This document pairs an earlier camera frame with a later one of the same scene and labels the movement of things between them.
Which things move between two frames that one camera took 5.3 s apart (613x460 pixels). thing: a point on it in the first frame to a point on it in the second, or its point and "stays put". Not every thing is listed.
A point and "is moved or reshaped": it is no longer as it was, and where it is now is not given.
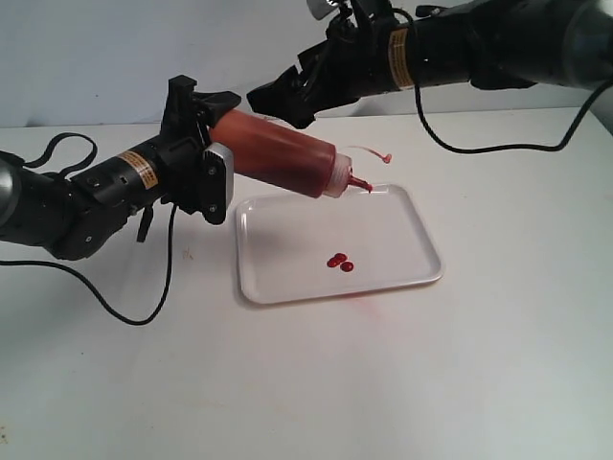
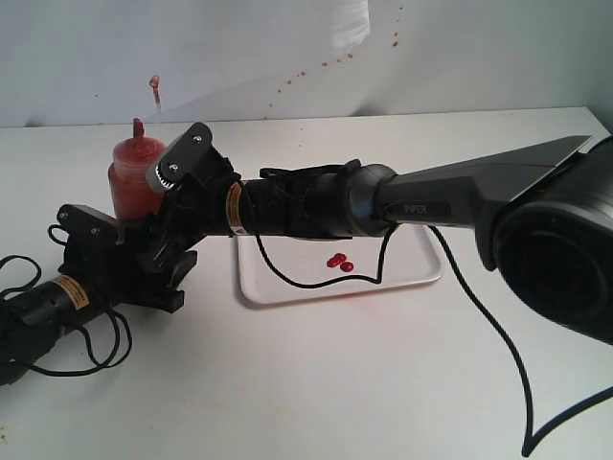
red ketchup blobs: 340,259 stays put
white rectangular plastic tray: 309,245 stays put
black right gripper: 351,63 to 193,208
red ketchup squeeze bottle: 273,153 is moved or reshaped
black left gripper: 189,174 to 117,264
